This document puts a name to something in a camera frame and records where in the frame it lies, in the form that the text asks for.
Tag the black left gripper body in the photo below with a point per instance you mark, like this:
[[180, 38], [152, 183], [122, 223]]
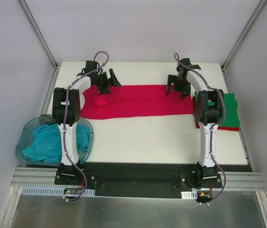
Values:
[[107, 82]]

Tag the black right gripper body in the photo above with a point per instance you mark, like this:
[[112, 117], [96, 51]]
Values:
[[177, 85]]

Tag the magenta t shirt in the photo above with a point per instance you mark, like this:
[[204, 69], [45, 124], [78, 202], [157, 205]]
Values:
[[134, 101]]

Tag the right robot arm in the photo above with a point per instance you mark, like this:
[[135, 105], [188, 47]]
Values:
[[209, 110]]

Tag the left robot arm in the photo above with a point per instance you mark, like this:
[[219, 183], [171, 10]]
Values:
[[68, 101]]

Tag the folded green t shirt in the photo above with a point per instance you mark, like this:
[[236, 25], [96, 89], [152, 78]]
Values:
[[229, 111]]

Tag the folded red t shirt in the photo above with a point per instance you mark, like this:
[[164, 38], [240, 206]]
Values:
[[230, 129]]

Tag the grey cloth in basket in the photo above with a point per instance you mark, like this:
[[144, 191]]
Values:
[[46, 119]]

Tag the teal t shirt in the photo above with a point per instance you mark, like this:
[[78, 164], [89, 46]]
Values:
[[46, 146]]

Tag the translucent blue plastic basket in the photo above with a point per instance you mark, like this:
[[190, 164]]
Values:
[[27, 138]]

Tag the left aluminium frame post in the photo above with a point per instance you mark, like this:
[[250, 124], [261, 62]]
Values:
[[37, 31]]

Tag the aluminium frame post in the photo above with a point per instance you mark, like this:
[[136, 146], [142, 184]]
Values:
[[37, 31], [246, 29]]

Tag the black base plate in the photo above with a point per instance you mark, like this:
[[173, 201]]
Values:
[[139, 180]]

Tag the right white cable duct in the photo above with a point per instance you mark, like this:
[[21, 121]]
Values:
[[189, 195]]

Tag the white cable duct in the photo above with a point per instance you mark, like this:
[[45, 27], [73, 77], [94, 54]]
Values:
[[56, 191], [189, 195]]

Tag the right aluminium frame post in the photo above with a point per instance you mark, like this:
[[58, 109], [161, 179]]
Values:
[[246, 29]]

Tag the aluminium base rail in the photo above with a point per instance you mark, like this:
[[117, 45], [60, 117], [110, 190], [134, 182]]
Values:
[[236, 181]]

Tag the left white cable duct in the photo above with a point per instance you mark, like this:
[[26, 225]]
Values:
[[56, 191]]

